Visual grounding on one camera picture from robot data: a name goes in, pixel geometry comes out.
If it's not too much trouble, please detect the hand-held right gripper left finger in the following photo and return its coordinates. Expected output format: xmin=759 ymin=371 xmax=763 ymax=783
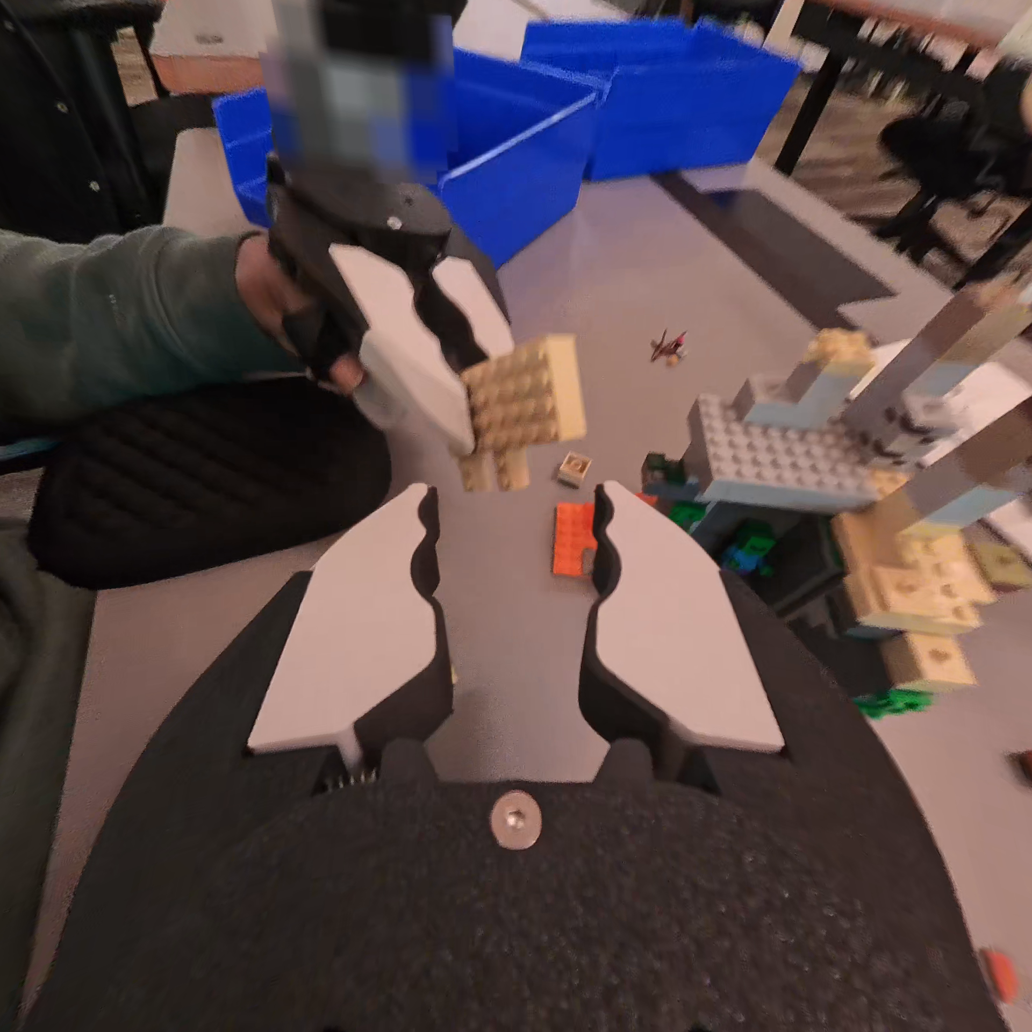
xmin=246 ymin=484 xmax=454 ymax=775

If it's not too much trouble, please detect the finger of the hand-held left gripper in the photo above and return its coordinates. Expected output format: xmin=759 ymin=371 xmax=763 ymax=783
xmin=431 ymin=256 xmax=517 ymax=377
xmin=327 ymin=243 xmax=478 ymax=458

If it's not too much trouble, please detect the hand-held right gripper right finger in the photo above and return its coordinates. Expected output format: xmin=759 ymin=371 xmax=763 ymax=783
xmin=579 ymin=481 xmax=786 ymax=779

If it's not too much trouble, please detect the tan brick wall chunk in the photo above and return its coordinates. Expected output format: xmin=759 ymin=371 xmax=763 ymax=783
xmin=458 ymin=333 xmax=588 ymax=495

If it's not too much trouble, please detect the blue storage bin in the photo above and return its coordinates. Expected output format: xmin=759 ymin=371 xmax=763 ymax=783
xmin=520 ymin=18 xmax=805 ymax=182
xmin=212 ymin=48 xmax=604 ymax=271

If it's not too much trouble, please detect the toy brick tower model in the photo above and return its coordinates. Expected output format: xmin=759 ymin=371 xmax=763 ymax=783
xmin=641 ymin=282 xmax=1032 ymax=720

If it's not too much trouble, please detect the person's left forearm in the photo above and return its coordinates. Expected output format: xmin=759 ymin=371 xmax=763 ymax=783
xmin=0 ymin=226 xmax=271 ymax=424

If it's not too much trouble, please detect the grey desk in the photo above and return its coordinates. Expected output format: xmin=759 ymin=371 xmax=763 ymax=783
xmin=20 ymin=125 xmax=1032 ymax=1025

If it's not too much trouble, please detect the person's left hand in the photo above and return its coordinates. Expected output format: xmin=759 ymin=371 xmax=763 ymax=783
xmin=236 ymin=232 xmax=368 ymax=396

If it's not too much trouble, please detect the orange toy brick plate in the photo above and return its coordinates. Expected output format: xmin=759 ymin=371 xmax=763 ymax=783
xmin=552 ymin=501 xmax=599 ymax=578

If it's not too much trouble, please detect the wooden office table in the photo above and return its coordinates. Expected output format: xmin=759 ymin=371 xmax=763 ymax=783
xmin=770 ymin=0 xmax=1032 ymax=283

